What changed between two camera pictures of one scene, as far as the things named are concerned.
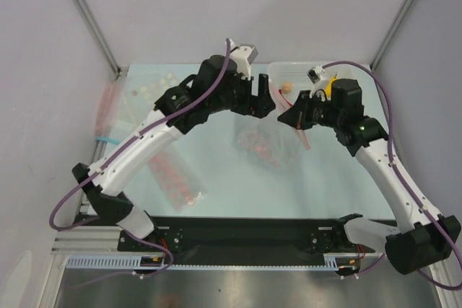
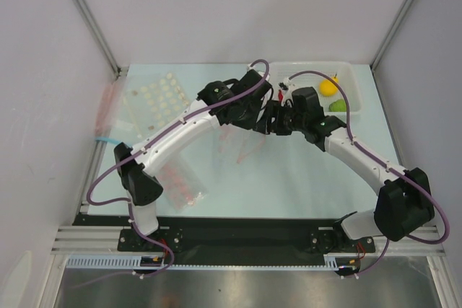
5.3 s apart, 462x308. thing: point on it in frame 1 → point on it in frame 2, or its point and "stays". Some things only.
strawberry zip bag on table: [181, 187] stays
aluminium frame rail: [87, 239] stays
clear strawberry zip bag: [270, 142] → [239, 143]
